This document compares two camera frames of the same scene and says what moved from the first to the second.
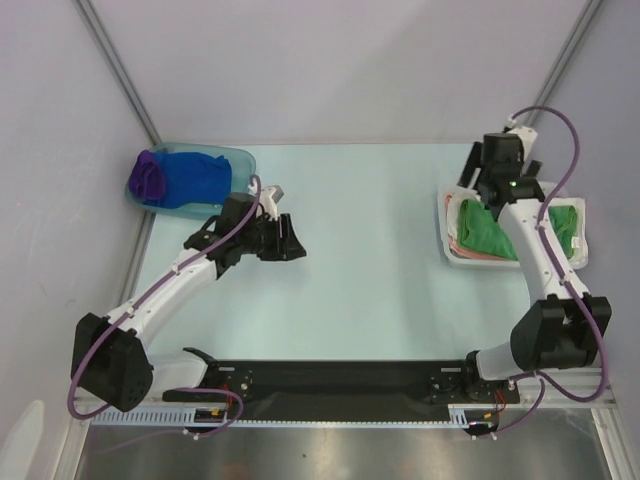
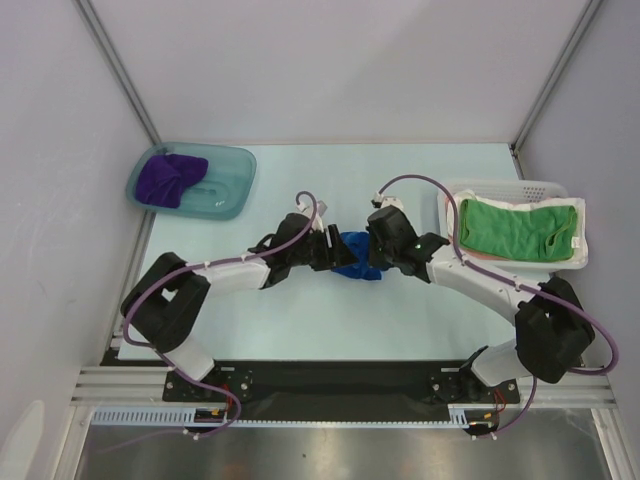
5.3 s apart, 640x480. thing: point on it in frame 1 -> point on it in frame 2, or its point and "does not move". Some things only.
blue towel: x=192 y=179 -> x=359 y=243
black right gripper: x=470 y=167 -> x=379 y=248
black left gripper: x=291 y=251 -> x=342 y=255
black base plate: x=344 y=390 does not move
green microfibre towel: x=480 y=231 does not move
